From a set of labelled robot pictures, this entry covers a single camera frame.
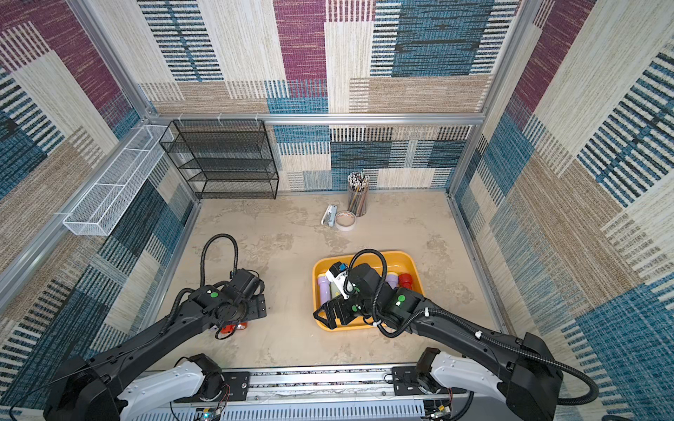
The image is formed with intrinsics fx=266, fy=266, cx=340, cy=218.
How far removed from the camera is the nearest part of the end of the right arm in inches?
22.8

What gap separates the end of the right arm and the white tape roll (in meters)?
0.44

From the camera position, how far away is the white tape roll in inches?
43.3
